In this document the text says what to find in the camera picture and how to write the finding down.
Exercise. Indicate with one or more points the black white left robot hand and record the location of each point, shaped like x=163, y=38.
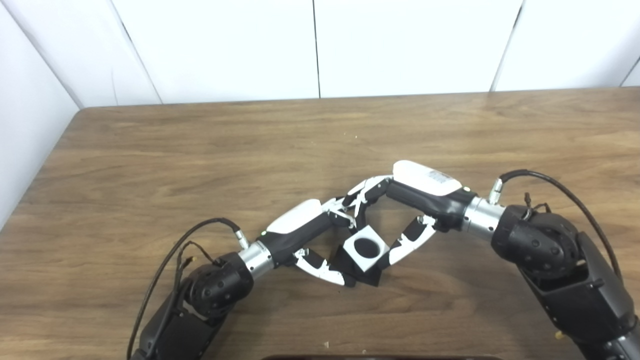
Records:
x=295, y=220

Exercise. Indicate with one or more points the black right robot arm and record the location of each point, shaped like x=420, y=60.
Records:
x=540, y=245

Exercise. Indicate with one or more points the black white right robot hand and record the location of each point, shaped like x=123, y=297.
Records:
x=425, y=185

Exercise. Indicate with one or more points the black peg with square base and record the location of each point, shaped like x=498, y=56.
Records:
x=370, y=279

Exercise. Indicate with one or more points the white square piece with hole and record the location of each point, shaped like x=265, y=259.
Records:
x=381, y=252

